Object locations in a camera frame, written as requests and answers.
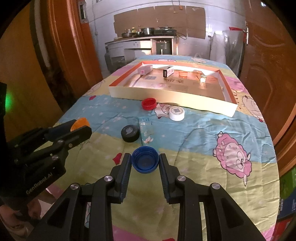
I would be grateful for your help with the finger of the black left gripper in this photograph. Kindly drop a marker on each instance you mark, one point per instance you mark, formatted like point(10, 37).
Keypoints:
point(56, 133)
point(75, 137)

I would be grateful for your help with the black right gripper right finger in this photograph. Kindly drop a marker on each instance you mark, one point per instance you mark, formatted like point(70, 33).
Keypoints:
point(225, 220)

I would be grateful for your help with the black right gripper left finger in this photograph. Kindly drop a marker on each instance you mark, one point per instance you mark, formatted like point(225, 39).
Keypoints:
point(83, 212)

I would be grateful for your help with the light orange bottle cap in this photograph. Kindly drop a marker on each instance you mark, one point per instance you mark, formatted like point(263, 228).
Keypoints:
point(81, 122)

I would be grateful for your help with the black round cap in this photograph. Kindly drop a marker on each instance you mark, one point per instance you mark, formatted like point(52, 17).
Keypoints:
point(130, 133)

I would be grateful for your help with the blue bottle cap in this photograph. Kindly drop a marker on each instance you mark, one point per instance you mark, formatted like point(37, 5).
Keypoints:
point(145, 159)

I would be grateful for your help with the red cardboard carton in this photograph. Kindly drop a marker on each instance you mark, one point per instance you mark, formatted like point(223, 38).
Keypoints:
point(280, 227)

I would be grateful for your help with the green cardboard carton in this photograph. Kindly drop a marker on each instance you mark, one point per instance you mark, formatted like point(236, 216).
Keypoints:
point(287, 194)

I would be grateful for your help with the colourful cartoon bed sheet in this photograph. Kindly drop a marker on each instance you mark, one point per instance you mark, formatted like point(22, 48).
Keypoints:
point(236, 152)

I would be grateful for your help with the red bottle cap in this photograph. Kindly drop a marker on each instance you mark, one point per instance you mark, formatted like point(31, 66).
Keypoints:
point(149, 104)

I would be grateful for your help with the grey gas cylinder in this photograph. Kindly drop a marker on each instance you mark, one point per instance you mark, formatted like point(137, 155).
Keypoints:
point(108, 60)

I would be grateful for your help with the white kitchen counter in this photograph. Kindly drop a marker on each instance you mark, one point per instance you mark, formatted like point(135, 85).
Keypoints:
point(124, 51)

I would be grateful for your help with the clear plastic rectangular box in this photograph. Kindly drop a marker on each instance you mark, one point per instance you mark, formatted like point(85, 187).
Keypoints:
point(144, 69)

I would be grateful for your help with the white round cap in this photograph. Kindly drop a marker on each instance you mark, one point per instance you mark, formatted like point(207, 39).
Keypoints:
point(176, 113)

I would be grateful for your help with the white black rectangular box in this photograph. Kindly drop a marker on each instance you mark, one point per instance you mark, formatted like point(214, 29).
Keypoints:
point(168, 71)

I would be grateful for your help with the black frying pan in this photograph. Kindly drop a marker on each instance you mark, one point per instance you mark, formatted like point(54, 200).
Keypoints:
point(128, 35)

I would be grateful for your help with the orange bottle cap in tray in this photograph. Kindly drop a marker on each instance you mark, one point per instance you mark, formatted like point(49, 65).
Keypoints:
point(183, 73)

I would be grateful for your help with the green air fryer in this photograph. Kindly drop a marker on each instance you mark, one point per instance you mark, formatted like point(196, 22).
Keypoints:
point(163, 47)

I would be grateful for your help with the steel cooking pot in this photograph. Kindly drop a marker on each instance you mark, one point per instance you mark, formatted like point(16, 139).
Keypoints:
point(147, 31)

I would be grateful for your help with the shallow orange cardboard tray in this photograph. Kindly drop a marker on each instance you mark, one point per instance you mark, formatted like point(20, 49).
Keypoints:
point(214, 95)

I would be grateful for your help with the black gas stove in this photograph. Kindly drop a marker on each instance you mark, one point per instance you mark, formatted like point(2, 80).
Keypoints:
point(165, 31)

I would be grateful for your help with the gold rectangular box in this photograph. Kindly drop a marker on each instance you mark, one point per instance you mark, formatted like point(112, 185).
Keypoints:
point(200, 75)

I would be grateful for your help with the brown wooden door right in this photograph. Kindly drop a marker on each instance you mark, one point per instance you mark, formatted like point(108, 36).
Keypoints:
point(268, 74)

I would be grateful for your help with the cardboard sheet on wall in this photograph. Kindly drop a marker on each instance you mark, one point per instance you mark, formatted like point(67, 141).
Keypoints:
point(190, 20)

